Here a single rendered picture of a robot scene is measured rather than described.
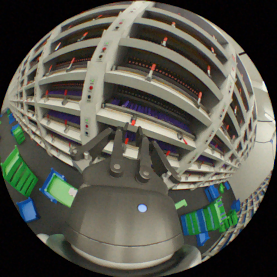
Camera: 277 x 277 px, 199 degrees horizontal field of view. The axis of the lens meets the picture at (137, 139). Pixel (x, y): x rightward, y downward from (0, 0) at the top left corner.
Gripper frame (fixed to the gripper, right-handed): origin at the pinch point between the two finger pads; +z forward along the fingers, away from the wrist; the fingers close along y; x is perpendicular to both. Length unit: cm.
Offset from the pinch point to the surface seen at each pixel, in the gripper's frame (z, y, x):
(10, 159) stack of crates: -29, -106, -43
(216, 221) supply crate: -36, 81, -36
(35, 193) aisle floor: -26, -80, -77
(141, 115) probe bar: 20.2, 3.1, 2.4
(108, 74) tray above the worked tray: 14.1, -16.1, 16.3
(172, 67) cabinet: 30, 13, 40
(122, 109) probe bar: 20.1, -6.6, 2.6
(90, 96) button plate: 14.9, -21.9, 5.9
